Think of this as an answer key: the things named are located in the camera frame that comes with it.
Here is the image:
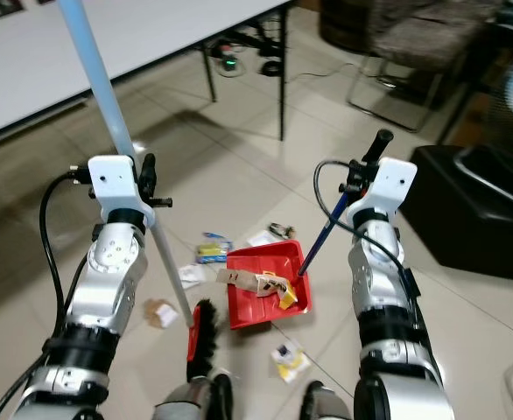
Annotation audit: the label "yellow and white packet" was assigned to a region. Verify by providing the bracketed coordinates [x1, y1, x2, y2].
[272, 343, 312, 383]

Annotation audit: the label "small metal clips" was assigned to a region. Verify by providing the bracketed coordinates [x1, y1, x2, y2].
[267, 222, 297, 239]

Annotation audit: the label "blue and yellow packet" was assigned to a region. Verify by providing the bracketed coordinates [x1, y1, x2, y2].
[195, 232, 233, 263]

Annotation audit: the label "pale cardboard scrap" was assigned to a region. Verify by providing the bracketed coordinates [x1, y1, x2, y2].
[217, 267, 262, 294]

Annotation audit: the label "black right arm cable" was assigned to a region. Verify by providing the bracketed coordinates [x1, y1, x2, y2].
[313, 160, 419, 298]

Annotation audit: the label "red dustpan blue handle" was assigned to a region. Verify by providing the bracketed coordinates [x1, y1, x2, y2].
[226, 129, 395, 331]

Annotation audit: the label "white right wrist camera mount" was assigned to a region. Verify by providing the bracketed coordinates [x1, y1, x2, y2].
[344, 157, 418, 230]

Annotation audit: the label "black and yellow packet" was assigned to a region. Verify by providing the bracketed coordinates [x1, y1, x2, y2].
[256, 273, 292, 294]

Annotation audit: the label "patterned cushion metal chair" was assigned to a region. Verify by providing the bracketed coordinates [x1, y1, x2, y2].
[346, 0, 502, 132]

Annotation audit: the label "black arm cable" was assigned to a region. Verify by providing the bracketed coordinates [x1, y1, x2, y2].
[0, 171, 95, 420]
[313, 160, 419, 298]

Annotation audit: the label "brown cardboard piece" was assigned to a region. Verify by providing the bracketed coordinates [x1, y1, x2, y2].
[144, 299, 179, 329]

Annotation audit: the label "robot right leg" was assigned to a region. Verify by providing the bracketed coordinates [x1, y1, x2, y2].
[299, 381, 354, 420]

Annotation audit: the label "large black box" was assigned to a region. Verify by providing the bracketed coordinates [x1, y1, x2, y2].
[401, 144, 513, 259]

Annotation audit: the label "white paper scrap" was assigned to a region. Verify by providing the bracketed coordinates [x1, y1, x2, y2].
[178, 264, 205, 288]

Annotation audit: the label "white paper slip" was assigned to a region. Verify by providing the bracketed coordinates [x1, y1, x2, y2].
[248, 229, 279, 248]

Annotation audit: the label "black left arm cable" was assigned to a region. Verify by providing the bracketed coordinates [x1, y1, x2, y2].
[0, 171, 95, 420]

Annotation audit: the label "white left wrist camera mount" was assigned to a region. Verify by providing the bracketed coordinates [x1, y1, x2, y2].
[88, 156, 154, 230]

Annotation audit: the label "robot leg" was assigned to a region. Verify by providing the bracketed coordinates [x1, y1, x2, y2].
[156, 372, 235, 420]
[299, 381, 354, 420]

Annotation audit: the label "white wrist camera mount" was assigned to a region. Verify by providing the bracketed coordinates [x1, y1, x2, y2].
[88, 156, 154, 230]
[344, 157, 418, 230]

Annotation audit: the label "power strip green light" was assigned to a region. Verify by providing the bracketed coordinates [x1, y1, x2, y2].
[208, 39, 244, 78]

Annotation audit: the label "robot left leg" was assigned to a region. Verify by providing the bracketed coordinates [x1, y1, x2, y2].
[156, 372, 235, 420]

